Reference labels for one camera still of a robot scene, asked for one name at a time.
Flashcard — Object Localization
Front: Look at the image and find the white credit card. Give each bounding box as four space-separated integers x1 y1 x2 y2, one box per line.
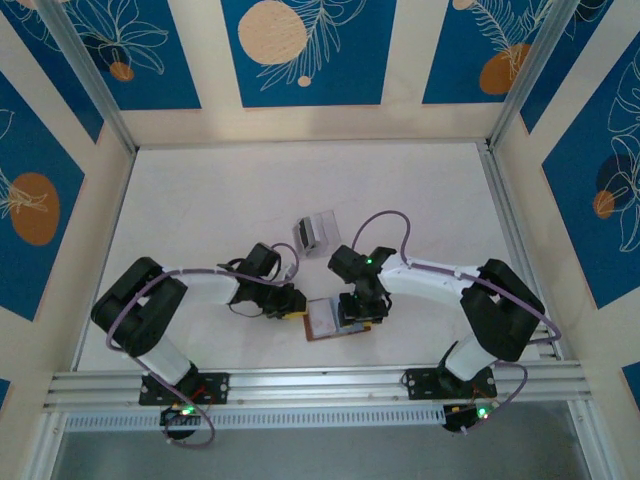
309 299 338 337

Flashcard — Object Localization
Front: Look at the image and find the brown leather card holder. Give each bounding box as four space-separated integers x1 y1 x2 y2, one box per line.
302 297 382 343

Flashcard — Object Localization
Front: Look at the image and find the dark credit card stack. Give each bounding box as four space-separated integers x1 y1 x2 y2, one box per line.
294 219 314 252

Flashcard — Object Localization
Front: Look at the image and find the clear acrylic card box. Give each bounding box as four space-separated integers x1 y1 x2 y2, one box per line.
291 209 343 261

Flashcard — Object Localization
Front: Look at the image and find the right controller board green light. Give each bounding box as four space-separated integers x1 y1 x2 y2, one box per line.
441 401 497 434

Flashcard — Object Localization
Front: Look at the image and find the controller board green light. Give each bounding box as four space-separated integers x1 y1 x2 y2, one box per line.
441 401 497 434
159 399 202 427

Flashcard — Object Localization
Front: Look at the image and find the grey metal panel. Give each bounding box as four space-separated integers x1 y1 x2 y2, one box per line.
48 429 597 480

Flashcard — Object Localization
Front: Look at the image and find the left controller board green light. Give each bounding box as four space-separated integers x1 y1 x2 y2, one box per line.
159 399 202 427

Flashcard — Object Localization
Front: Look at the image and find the thin black left gripper cable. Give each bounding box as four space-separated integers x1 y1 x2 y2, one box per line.
226 301 269 320

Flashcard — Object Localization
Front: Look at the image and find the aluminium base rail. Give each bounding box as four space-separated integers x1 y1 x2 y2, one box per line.
41 361 594 412

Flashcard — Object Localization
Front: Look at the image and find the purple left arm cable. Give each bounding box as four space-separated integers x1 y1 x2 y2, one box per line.
105 241 303 449

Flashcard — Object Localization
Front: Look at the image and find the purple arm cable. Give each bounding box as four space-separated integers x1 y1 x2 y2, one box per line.
105 241 303 449
351 209 562 436

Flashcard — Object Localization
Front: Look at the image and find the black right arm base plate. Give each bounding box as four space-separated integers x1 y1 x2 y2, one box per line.
403 366 499 402

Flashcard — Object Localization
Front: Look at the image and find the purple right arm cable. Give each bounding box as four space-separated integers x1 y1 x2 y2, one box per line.
351 209 562 436

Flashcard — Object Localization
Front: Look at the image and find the white slotted cable duct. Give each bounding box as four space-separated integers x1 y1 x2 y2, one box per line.
63 405 447 433

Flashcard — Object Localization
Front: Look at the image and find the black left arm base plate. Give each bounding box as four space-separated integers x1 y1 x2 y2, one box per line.
138 371 232 407

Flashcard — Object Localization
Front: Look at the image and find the aluminium table side rail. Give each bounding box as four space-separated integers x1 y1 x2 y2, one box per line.
476 141 562 362

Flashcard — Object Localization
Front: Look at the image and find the aluminium frame post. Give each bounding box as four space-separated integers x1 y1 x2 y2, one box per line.
486 0 587 152
36 0 140 154

